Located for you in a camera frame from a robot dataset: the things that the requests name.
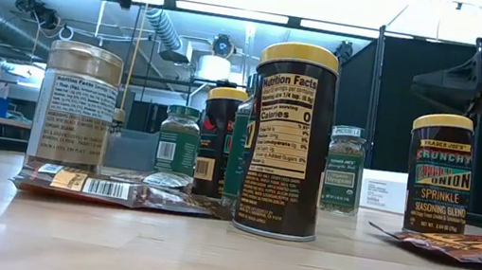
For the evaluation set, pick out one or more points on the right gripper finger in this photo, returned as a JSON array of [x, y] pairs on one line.
[[465, 77], [457, 100]]

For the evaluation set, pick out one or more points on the yellow lid dark spice can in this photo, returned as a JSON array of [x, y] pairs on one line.
[[437, 183], [285, 161], [213, 140]]

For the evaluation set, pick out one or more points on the green lid spice jar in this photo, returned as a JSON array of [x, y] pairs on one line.
[[176, 149], [236, 153], [342, 179]]

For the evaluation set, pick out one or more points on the tan lid spice jar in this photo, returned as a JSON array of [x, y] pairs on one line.
[[73, 119], [119, 115]]

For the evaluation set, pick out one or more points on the orange foil spice packet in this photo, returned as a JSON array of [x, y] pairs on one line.
[[468, 248]]

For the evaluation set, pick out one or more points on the brown foil spice packet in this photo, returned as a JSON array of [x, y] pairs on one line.
[[118, 191], [162, 179]]

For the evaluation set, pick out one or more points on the white plastic bin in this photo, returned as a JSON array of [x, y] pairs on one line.
[[383, 190]]

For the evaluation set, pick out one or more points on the round black ceiling device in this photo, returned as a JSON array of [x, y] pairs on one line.
[[223, 46]]

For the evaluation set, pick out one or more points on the white cylinder lamp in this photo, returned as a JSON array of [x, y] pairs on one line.
[[212, 68]]

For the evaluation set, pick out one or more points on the gray plastic bin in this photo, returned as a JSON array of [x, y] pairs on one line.
[[133, 152]]

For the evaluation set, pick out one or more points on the ribbed flexible duct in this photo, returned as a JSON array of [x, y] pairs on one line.
[[163, 27]]

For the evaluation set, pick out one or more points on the black panel frame post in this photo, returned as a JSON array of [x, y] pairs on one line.
[[373, 102]]

